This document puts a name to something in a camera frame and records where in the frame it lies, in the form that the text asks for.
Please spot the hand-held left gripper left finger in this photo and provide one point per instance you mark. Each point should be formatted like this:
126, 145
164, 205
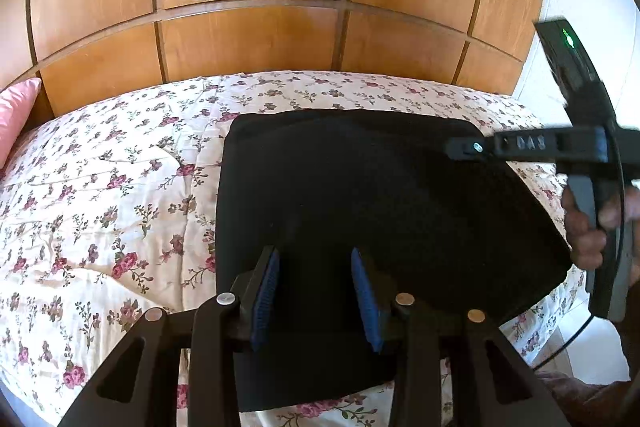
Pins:
265, 294

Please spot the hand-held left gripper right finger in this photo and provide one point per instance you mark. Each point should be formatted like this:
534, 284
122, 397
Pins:
364, 302

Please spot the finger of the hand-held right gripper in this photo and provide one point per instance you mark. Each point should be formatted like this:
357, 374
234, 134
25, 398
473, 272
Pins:
530, 144

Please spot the black pants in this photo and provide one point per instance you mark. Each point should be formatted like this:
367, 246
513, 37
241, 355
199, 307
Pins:
380, 197

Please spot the person's right hand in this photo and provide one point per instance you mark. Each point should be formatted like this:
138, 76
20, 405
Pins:
582, 237

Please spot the floral bedspread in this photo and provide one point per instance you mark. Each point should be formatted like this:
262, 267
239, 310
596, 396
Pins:
110, 187

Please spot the person's brown clothing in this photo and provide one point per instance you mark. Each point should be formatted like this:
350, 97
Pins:
590, 402

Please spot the pink pillow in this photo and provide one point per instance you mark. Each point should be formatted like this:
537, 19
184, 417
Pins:
14, 117

